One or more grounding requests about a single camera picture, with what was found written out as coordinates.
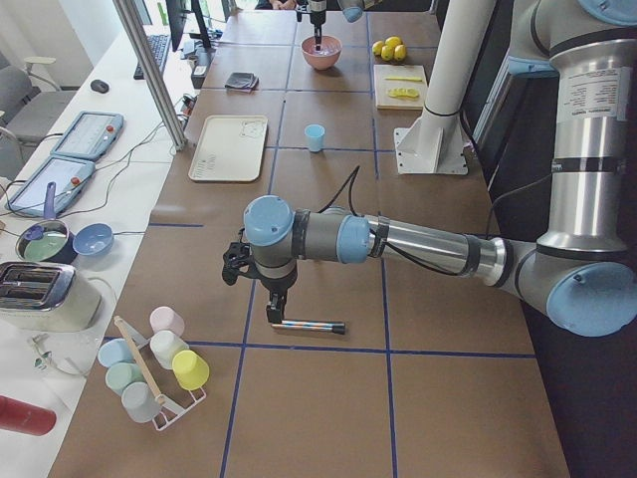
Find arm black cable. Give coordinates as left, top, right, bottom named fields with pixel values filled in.
left=318, top=165, right=474, bottom=278

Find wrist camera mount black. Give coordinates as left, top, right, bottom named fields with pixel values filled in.
left=222, top=228, right=259, bottom=286

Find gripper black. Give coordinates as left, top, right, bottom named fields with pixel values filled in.
left=296, top=0, right=327, bottom=51
left=256, top=260, right=298, bottom=324

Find ice cubes in bowl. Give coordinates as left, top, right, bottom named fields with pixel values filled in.
left=306, top=37, right=339, bottom=56

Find pink bowl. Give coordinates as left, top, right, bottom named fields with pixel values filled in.
left=301, top=35, right=342, bottom=71

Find red bottle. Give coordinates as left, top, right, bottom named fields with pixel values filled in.
left=1, top=395, right=57, bottom=436

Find teach pendant tablet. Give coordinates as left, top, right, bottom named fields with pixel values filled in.
left=5, top=155, right=96, bottom=218
left=51, top=111, right=124, bottom=161

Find yellow cup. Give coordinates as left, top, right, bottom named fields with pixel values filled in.
left=172, top=350, right=210, bottom=391

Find black computer mouse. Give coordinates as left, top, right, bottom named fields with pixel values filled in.
left=90, top=80, right=109, bottom=94

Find mint green cup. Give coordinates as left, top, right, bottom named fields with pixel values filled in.
left=105, top=361, right=145, bottom=396

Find wooden cutting board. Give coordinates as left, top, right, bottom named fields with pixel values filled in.
left=373, top=65, right=428, bottom=111

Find white cup rack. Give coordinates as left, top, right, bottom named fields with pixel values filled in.
left=112, top=316, right=207, bottom=431

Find yellow plastic knife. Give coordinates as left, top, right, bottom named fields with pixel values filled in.
left=384, top=76, right=424, bottom=83

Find white cup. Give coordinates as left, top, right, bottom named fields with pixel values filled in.
left=149, top=330, right=190, bottom=370

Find black monitor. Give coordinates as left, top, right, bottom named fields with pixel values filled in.
left=165, top=0, right=212, bottom=52

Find cream bear tray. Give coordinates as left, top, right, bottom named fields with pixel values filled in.
left=188, top=115, right=268, bottom=182

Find blue saucepan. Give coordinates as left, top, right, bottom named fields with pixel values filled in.
left=16, top=182, right=78, bottom=264

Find yellow lemon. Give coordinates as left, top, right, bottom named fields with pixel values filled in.
left=380, top=45, right=395, bottom=62
left=371, top=41, right=384, bottom=56
left=393, top=44, right=407, bottom=62
left=384, top=37, right=403, bottom=51

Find grey cup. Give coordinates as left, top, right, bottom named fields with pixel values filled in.
left=121, top=381, right=161, bottom=423

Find grey folded cloth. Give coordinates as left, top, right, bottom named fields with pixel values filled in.
left=224, top=72, right=259, bottom=92

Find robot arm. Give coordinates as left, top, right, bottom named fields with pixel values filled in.
left=295, top=0, right=376, bottom=52
left=224, top=1, right=636, bottom=337

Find aluminium frame post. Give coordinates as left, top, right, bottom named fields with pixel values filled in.
left=112, top=0, right=186, bottom=151

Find light blue rack cup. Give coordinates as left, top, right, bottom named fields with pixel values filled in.
left=98, top=338, right=134, bottom=368

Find lemon slices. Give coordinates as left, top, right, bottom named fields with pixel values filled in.
left=386, top=88, right=420, bottom=100

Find pink cup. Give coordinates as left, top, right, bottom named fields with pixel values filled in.
left=149, top=306, right=185, bottom=337

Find blue bowl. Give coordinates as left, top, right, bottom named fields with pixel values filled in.
left=73, top=223, right=114, bottom=256

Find steel muddler black tip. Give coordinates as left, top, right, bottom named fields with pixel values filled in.
left=271, top=320, right=346, bottom=335

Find white pedestal column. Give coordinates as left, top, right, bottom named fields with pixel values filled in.
left=394, top=0, right=497, bottom=175

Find black keyboard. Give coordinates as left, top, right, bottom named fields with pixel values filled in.
left=146, top=34, right=171, bottom=74

